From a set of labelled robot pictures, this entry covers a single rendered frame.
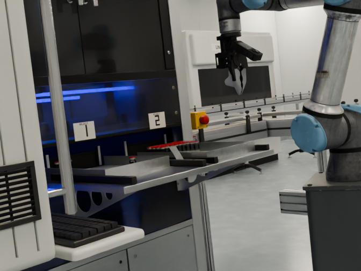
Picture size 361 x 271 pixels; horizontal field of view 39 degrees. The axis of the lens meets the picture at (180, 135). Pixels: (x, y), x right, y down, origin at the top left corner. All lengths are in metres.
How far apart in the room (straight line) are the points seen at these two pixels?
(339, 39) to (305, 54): 9.39
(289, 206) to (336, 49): 1.45
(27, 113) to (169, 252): 1.17
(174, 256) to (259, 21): 8.95
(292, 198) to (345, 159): 1.16
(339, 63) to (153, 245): 0.98
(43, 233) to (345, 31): 0.93
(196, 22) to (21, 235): 8.38
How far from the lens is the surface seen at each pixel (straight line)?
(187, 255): 2.14
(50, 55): 1.08
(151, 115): 1.97
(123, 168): 1.54
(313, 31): 10.78
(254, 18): 10.64
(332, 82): 1.49
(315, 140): 1.50
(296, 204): 2.77
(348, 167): 1.63
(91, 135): 1.79
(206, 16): 9.48
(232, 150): 1.76
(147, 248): 1.98
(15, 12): 1.05
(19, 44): 1.04
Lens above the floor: 1.09
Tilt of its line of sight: 4 degrees down
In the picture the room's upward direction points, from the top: 6 degrees counter-clockwise
